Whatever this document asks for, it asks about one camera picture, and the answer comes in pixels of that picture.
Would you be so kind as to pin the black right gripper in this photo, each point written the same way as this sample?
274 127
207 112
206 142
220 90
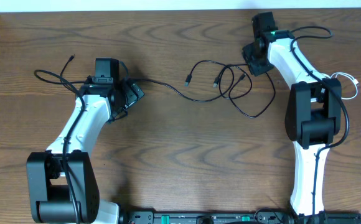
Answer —
254 70

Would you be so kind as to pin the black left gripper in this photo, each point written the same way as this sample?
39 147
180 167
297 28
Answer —
132 95

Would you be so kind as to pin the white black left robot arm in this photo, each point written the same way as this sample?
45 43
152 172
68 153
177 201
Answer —
61 181

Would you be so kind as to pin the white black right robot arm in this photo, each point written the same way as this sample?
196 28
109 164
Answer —
312 114

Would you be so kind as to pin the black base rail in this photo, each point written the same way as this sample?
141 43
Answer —
262 216

